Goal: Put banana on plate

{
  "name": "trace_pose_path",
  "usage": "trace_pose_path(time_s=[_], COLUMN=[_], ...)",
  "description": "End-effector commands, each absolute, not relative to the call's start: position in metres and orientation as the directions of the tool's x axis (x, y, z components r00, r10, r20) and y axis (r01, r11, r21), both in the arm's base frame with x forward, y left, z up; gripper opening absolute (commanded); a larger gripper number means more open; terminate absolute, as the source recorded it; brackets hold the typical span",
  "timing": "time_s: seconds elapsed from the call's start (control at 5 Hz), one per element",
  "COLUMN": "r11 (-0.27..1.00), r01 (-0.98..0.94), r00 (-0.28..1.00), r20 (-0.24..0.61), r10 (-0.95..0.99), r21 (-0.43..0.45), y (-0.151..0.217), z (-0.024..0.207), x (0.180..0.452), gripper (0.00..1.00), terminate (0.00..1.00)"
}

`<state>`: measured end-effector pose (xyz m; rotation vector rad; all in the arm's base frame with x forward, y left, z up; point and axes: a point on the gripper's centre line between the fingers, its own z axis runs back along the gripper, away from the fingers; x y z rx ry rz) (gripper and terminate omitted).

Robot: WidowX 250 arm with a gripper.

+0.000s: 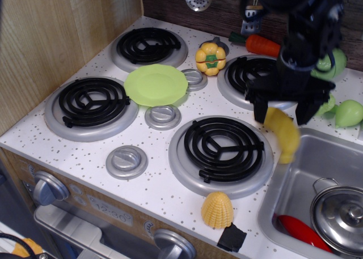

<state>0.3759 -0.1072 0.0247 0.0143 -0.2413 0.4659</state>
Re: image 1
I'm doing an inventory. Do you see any steel pot with lid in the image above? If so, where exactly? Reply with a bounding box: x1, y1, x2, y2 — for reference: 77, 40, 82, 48
310, 177, 362, 257

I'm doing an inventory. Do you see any back left stove burner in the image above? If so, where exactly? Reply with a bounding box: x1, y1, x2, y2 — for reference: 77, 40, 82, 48
111, 27, 188, 73

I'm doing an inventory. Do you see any silver toy sink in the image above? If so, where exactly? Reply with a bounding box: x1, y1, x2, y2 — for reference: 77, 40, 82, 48
258, 128, 362, 258

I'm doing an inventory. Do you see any black tape patch front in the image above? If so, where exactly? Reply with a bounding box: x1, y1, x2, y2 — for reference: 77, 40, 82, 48
217, 223, 247, 253

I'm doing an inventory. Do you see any silver knob middle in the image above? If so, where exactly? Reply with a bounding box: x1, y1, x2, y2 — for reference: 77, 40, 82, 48
145, 105, 182, 130

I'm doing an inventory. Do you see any silver knob back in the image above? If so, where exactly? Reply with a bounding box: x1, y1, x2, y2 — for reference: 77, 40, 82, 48
205, 37, 230, 55

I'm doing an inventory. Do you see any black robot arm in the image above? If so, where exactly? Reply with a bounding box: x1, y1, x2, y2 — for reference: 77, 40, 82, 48
240, 0, 343, 125

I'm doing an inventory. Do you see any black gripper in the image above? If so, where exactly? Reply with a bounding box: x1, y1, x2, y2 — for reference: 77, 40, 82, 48
244, 63, 335, 125

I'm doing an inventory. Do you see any orange toy carrot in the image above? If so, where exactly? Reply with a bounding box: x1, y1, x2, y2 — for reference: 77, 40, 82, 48
229, 32, 281, 58

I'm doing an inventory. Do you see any silver oven door handle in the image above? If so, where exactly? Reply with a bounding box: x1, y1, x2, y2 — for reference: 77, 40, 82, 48
33, 204, 159, 259

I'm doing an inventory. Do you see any right oven dial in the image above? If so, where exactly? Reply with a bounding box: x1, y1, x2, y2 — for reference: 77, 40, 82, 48
154, 229, 196, 259

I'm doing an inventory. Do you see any silver knob near plate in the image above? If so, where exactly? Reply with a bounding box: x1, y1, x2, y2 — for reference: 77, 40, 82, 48
182, 69, 208, 92

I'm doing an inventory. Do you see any green toy pear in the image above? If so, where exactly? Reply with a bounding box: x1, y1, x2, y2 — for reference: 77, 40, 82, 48
335, 100, 362, 128

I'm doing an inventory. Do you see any light green plastic plate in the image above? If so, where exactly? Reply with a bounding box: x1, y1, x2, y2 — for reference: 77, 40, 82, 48
124, 64, 188, 107

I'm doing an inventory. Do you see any yellow toy banana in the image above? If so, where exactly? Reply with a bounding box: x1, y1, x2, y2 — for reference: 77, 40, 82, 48
263, 107, 301, 164

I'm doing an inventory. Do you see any hanging toy spatula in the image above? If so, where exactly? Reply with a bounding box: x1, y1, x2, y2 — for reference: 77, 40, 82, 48
240, 0, 264, 36

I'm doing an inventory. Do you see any left oven dial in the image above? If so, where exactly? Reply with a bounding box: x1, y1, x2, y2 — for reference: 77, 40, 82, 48
33, 171, 70, 206

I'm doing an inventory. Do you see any oven dial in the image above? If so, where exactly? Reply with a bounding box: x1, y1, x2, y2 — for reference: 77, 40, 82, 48
33, 171, 70, 206
154, 229, 196, 259

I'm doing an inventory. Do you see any silver knob front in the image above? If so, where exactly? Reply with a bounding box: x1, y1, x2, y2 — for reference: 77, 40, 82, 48
105, 146, 148, 180

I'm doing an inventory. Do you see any yellow toy bell pepper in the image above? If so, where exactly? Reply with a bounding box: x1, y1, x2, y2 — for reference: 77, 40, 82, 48
195, 43, 226, 76

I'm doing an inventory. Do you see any front right stove burner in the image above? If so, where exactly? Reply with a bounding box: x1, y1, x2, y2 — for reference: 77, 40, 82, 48
168, 116, 273, 199

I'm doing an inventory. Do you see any yellow object on floor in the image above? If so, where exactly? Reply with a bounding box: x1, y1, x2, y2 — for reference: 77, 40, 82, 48
11, 237, 44, 258

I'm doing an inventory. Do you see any small green toy vegetable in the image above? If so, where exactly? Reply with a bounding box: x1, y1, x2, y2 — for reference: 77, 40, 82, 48
315, 94, 336, 116

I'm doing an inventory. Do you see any red toy item in sink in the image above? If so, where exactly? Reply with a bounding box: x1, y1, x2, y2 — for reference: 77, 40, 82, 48
277, 215, 332, 253

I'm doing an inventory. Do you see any back right stove burner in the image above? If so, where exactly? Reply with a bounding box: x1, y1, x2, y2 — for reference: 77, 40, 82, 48
217, 54, 298, 112

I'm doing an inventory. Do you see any green toy cabbage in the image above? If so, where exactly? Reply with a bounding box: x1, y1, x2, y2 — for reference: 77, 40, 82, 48
310, 48, 347, 81

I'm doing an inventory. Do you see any yellow toy corn piece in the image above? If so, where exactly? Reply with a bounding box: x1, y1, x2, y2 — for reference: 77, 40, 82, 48
201, 192, 234, 229

